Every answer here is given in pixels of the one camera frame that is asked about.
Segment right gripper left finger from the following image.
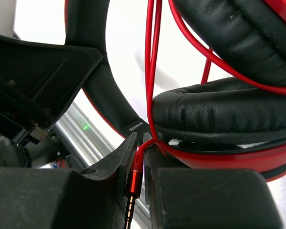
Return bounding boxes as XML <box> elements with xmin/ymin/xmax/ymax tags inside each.
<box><xmin>0</xmin><ymin>133</ymin><xmax>137</xmax><ymax>229</ymax></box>

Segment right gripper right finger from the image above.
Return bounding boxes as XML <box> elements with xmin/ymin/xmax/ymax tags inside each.
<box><xmin>144</xmin><ymin>146</ymin><xmax>284</xmax><ymax>229</ymax></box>

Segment red black headphones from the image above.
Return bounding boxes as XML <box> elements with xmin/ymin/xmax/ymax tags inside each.
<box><xmin>64</xmin><ymin>0</ymin><xmax>286</xmax><ymax>181</ymax></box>

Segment aluminium rail frame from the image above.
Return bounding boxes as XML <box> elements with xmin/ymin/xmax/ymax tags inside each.
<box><xmin>54</xmin><ymin>101</ymin><xmax>151</xmax><ymax>225</ymax></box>

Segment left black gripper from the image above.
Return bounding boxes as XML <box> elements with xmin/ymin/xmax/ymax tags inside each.
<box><xmin>0</xmin><ymin>35</ymin><xmax>103</xmax><ymax>146</ymax></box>

